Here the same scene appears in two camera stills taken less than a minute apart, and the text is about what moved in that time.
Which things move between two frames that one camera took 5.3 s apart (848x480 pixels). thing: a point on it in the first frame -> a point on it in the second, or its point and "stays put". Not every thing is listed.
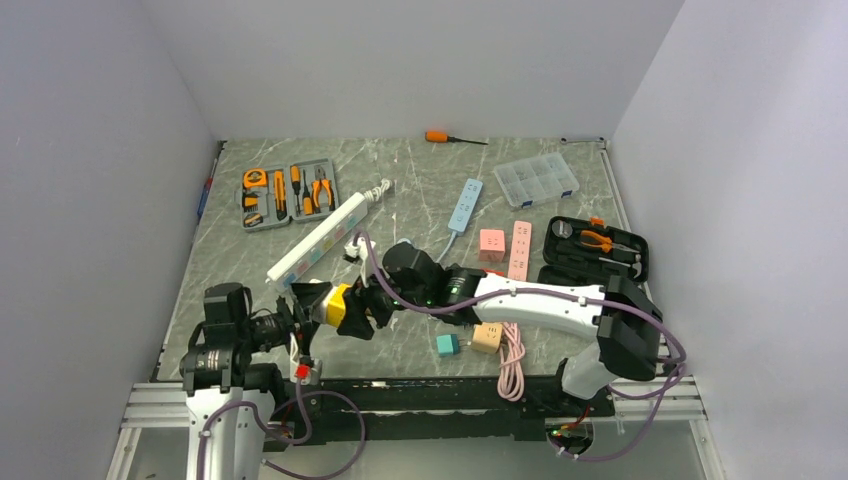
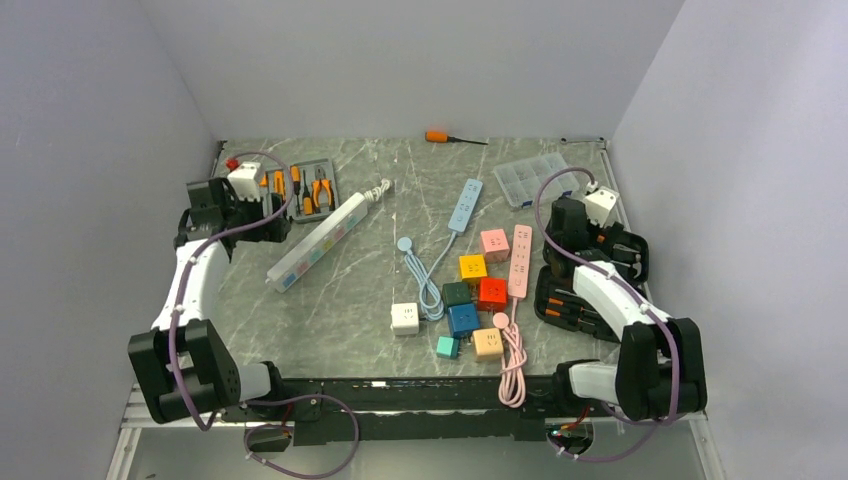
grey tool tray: x=276 y=195 stays put
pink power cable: x=511 y=383 stays put
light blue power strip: x=465 y=207 stays put
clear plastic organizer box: x=537 y=179 stays put
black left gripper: x=309 y=293 -> x=272 y=230
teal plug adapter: x=447 y=345 stays put
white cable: x=375 y=193 stays put
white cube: x=362 y=250 -> x=600 y=204
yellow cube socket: x=336 y=307 -> x=473 y=266
